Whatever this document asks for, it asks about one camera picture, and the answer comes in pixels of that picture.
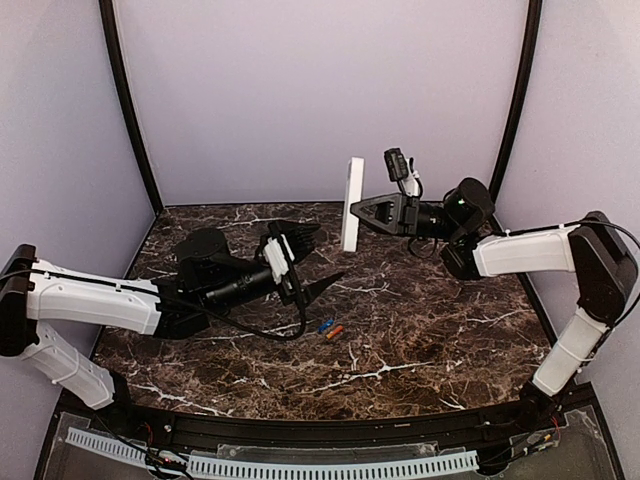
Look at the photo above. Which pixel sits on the black front rail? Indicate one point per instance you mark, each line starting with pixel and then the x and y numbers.
pixel 483 427

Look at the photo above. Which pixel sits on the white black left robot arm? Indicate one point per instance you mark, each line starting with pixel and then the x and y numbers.
pixel 210 283

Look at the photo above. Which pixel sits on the white slotted cable duct left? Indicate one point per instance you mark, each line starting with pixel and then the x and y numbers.
pixel 106 446

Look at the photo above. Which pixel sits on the orange AA battery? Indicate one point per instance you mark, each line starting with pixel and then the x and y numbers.
pixel 335 332

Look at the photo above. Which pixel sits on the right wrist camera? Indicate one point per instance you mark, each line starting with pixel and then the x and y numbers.
pixel 401 171

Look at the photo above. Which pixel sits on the black frame post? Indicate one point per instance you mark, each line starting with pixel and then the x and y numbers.
pixel 521 83
pixel 126 102

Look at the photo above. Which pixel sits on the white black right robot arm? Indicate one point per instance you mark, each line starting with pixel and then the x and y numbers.
pixel 591 248

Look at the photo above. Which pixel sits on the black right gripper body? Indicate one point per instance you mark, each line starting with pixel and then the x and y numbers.
pixel 409 214

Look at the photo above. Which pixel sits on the white remote control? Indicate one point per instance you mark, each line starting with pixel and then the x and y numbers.
pixel 353 195

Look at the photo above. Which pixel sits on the blue AA battery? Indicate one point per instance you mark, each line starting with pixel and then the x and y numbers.
pixel 325 326

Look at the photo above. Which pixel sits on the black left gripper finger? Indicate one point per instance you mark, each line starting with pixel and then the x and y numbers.
pixel 312 291
pixel 298 238

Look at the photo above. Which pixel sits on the black left frame post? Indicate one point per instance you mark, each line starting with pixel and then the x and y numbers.
pixel 126 102

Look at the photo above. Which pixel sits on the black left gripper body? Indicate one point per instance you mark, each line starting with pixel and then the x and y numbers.
pixel 292 279

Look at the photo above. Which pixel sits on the black right frame post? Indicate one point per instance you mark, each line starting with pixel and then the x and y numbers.
pixel 521 83

